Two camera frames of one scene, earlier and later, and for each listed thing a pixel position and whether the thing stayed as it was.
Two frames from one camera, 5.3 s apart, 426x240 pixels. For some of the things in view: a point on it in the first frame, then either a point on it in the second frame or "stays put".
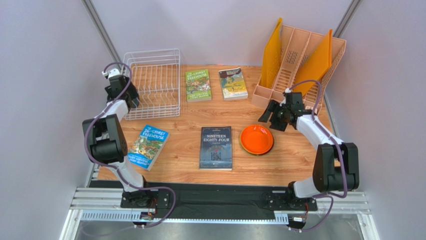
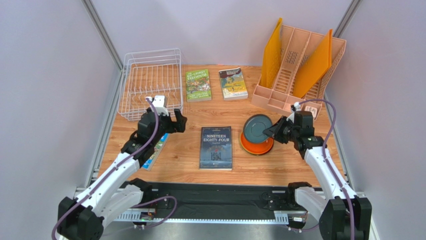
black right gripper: x=277 y=113 to x=279 y=128
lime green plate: x=243 y=148 stays put
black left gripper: x=132 y=92 to x=180 y=124
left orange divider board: x=271 y=55 stays put
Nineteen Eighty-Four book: x=215 y=148 stays put
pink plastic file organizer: x=298 y=46 stays put
